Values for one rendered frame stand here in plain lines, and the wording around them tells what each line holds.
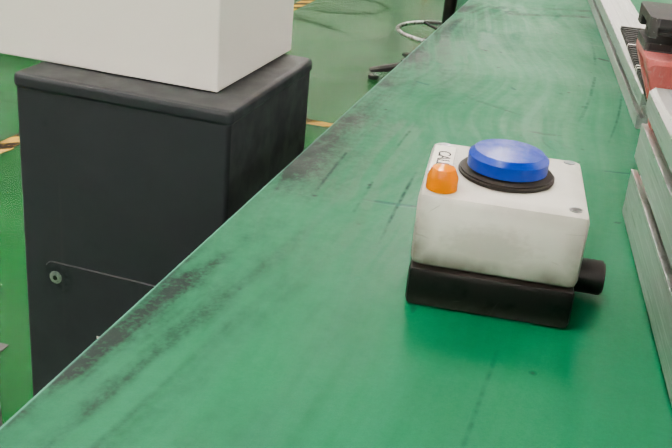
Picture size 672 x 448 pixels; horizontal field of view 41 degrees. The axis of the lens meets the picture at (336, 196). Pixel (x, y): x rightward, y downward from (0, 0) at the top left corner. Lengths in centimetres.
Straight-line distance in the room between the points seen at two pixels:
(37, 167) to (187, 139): 15
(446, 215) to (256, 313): 10
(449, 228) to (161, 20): 40
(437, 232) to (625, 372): 11
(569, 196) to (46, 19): 51
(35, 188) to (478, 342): 50
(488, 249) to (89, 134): 43
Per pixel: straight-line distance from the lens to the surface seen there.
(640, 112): 81
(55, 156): 81
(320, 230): 52
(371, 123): 71
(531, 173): 45
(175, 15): 76
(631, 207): 57
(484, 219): 43
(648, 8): 67
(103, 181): 79
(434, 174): 43
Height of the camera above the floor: 100
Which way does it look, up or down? 23 degrees down
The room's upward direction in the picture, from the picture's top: 5 degrees clockwise
